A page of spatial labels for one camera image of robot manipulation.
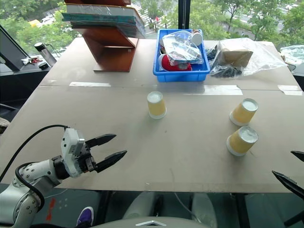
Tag bag of black parts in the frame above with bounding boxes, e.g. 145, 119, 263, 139
209, 65, 243, 79

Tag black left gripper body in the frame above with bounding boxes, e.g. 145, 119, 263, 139
79, 142, 98, 175

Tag silver robot torso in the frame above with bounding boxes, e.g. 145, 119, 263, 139
91, 216, 212, 228

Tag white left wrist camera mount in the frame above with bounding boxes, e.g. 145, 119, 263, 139
60, 128, 86, 179

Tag stack of wrapped books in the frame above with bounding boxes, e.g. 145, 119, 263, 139
61, 3, 146, 39

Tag black side desk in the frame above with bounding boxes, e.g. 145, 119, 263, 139
0, 23, 52, 124

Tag brown cardboard box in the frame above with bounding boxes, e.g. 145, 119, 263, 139
219, 47, 254, 69

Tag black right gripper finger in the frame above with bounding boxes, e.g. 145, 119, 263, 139
290, 150, 304, 163
271, 170, 304, 200

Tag black bottle with silver cap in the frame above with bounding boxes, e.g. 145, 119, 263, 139
33, 42, 57, 69

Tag crumpled clear plastic bag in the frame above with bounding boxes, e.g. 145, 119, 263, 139
279, 44, 304, 72

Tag brown wooden shelf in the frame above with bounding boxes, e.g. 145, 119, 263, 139
63, 0, 140, 73

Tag yellow paper cup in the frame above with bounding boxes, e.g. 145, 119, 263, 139
229, 98, 259, 127
147, 91, 167, 120
226, 125, 259, 157

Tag white capped jar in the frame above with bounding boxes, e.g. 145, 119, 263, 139
191, 29, 203, 46

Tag red round object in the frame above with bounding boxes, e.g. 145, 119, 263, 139
160, 54, 193, 72

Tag large clear plastic bag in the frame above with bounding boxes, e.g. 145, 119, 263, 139
209, 37, 288, 78

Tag red and white small items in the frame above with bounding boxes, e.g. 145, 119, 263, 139
21, 56, 40, 66

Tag black table leg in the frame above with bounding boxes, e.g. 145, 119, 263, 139
234, 193, 250, 228

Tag clear tape strip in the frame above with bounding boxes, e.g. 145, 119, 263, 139
183, 84, 244, 96
277, 85, 304, 96
69, 81, 112, 88

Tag clear plastic bag with packets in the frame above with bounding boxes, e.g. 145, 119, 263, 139
161, 30, 204, 66

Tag black window post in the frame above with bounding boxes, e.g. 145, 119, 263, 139
178, 0, 190, 30

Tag purple shoe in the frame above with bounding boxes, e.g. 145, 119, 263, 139
76, 206, 95, 228

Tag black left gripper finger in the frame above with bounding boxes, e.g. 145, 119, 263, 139
85, 134, 117, 149
95, 150, 128, 173

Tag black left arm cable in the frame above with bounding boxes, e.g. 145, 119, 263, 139
0, 124, 70, 212

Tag blue plastic bin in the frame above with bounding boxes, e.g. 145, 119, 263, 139
152, 28, 211, 83

